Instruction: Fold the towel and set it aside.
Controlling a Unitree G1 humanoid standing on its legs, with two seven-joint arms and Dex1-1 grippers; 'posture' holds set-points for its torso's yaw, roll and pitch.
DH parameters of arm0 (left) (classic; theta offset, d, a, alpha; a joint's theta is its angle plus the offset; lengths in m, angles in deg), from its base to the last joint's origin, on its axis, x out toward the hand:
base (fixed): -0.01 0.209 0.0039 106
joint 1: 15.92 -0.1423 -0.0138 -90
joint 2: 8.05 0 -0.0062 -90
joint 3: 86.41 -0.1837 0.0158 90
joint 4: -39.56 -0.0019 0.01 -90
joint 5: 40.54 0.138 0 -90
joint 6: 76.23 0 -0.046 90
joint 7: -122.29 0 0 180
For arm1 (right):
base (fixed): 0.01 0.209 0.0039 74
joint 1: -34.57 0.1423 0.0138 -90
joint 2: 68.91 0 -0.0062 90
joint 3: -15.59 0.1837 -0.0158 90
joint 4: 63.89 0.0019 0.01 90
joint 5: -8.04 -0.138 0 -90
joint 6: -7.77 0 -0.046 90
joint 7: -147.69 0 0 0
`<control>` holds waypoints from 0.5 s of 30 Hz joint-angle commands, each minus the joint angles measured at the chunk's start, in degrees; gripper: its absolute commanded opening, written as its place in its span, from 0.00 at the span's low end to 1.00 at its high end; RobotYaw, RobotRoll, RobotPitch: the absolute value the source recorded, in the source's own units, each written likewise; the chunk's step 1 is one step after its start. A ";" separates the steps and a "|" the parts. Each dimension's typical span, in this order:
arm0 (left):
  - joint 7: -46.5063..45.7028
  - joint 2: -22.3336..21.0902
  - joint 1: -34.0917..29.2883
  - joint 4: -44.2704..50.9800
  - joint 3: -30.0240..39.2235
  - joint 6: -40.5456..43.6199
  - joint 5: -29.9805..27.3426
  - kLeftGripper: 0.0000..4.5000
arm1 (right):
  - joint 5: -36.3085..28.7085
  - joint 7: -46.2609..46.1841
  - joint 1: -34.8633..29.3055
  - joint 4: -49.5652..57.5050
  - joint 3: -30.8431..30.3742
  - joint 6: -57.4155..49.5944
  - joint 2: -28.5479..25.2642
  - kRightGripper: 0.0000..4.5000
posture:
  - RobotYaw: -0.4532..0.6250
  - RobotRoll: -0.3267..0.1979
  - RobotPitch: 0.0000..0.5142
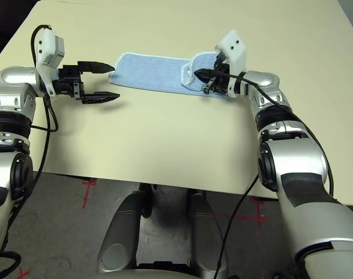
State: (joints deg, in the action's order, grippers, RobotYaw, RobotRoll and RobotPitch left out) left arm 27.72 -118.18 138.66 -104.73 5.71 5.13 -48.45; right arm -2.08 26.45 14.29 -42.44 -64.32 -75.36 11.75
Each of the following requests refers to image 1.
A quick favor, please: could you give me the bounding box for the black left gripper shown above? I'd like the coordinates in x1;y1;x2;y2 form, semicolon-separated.
52;61;120;105

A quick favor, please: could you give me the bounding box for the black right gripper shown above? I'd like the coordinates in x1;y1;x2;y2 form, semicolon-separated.
193;53;231;94

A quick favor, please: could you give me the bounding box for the light blue towel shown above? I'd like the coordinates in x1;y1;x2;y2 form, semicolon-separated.
108;51;232;98

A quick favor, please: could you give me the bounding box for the black left robot foot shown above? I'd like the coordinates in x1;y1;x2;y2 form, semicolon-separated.
139;183;153;219

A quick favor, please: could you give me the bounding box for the grey robot torso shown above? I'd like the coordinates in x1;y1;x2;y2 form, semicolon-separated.
86;266;200;279

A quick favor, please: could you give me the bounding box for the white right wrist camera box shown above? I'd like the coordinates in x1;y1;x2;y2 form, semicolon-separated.
214;28;248;96

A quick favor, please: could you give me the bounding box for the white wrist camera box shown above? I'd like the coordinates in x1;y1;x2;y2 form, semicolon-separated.
214;28;248;96
35;27;66;96

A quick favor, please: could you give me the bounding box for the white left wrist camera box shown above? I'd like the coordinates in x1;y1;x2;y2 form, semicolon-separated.
35;27;66;96

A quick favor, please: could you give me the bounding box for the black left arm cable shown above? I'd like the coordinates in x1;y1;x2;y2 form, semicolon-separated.
0;24;60;279

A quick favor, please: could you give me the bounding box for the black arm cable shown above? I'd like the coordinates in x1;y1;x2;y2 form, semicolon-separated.
0;24;60;279
214;71;336;279

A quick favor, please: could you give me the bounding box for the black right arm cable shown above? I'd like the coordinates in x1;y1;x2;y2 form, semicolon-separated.
214;71;336;279

